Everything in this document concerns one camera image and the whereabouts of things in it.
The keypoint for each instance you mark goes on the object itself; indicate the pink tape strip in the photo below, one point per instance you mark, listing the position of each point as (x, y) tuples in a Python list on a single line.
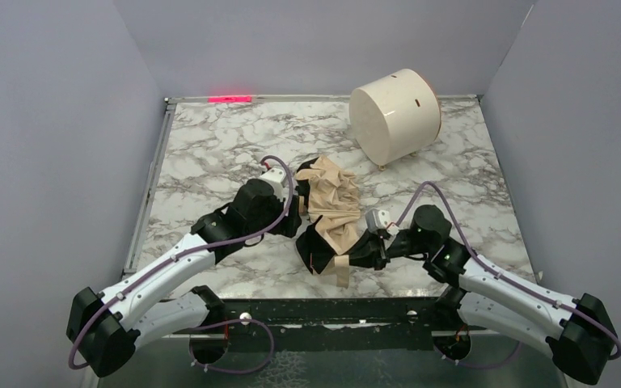
[(230, 99)]

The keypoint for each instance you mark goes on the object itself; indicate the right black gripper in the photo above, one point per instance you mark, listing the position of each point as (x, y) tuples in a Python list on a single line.
[(357, 251)]

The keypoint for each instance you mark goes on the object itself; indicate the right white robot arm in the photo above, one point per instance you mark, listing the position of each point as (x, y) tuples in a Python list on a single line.
[(576, 333)]

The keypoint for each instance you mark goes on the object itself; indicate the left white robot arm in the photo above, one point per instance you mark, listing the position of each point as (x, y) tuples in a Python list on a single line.
[(107, 327)]

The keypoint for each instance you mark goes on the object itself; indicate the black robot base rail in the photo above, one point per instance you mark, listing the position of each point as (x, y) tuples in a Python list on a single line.
[(330, 324)]

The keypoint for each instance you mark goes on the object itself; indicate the cream cylindrical umbrella stand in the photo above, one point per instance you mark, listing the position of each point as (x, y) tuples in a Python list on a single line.
[(394, 116)]

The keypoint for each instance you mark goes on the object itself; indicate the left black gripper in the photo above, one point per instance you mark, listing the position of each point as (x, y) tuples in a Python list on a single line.
[(295, 212)]

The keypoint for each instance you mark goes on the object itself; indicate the beige folding umbrella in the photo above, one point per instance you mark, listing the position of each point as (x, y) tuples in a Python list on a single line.
[(330, 198)]

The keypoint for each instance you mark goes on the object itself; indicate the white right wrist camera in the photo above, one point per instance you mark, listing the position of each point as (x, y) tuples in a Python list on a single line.
[(379, 222)]

